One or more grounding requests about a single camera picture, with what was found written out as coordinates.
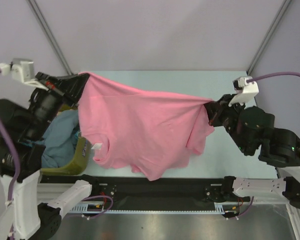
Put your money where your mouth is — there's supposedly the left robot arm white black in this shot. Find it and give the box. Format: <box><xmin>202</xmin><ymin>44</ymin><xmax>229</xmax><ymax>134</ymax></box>
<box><xmin>0</xmin><ymin>72</ymin><xmax>101</xmax><ymax>240</ymax></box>

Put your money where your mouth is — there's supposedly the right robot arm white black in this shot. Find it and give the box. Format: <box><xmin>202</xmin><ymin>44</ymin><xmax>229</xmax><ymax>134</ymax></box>
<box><xmin>204</xmin><ymin>94</ymin><xmax>300</xmax><ymax>209</ymax></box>

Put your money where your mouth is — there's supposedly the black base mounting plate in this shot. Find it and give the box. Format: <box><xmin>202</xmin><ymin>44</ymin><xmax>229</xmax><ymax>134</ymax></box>
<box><xmin>39</xmin><ymin>176</ymin><xmax>251</xmax><ymax>211</ymax></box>

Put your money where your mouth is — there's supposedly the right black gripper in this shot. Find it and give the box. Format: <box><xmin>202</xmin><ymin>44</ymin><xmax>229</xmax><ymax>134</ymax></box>
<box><xmin>203</xmin><ymin>93</ymin><xmax>252</xmax><ymax>154</ymax></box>

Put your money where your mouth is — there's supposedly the aluminium frame post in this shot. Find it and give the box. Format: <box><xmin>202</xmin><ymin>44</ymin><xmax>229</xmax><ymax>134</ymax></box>
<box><xmin>246</xmin><ymin>0</ymin><xmax>293</xmax><ymax>76</ymax></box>
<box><xmin>26</xmin><ymin>0</ymin><xmax>74</xmax><ymax>75</ymax></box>

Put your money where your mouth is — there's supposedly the left aluminium frame post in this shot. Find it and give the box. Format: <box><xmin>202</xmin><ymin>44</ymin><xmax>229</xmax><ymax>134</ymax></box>
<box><xmin>26</xmin><ymin>0</ymin><xmax>74</xmax><ymax>75</ymax></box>

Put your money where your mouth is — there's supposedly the grey blue t shirt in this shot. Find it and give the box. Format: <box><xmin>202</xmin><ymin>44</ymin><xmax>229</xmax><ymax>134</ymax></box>
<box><xmin>41</xmin><ymin>109</ymin><xmax>81</xmax><ymax>169</ymax></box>

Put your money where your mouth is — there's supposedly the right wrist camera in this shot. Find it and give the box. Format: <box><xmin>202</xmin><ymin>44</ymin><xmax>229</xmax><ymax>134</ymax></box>
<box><xmin>228</xmin><ymin>76</ymin><xmax>259</xmax><ymax>107</ymax></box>

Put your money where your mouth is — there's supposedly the white slotted cable duct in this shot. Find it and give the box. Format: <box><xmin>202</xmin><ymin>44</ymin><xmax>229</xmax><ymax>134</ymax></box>
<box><xmin>68</xmin><ymin>201</ymin><xmax>239</xmax><ymax>216</ymax></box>

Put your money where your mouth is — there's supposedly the pink t shirt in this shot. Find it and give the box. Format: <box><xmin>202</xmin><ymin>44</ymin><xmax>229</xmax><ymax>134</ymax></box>
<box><xmin>78</xmin><ymin>73</ymin><xmax>214</xmax><ymax>181</ymax></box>

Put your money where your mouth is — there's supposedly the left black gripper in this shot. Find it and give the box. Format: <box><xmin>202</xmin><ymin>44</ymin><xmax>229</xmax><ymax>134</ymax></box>
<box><xmin>25</xmin><ymin>69</ymin><xmax>90</xmax><ymax>138</ymax></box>

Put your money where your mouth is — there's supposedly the olive green plastic bin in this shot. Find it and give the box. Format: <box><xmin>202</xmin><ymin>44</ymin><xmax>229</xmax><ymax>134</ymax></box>
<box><xmin>39</xmin><ymin>104</ymin><xmax>90</xmax><ymax>177</ymax></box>

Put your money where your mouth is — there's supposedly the right aluminium frame post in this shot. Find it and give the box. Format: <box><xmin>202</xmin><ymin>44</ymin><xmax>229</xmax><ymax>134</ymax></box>
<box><xmin>246</xmin><ymin>0</ymin><xmax>293</xmax><ymax>76</ymax></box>

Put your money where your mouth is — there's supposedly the aluminium front rail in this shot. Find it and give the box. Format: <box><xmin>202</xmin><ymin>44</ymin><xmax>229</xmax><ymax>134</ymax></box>
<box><xmin>37</xmin><ymin>183</ymin><xmax>288</xmax><ymax>204</ymax></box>

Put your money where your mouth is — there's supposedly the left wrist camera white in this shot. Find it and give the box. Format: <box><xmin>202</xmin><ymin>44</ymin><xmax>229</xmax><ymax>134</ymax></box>
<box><xmin>0</xmin><ymin>58</ymin><xmax>48</xmax><ymax>90</ymax></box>

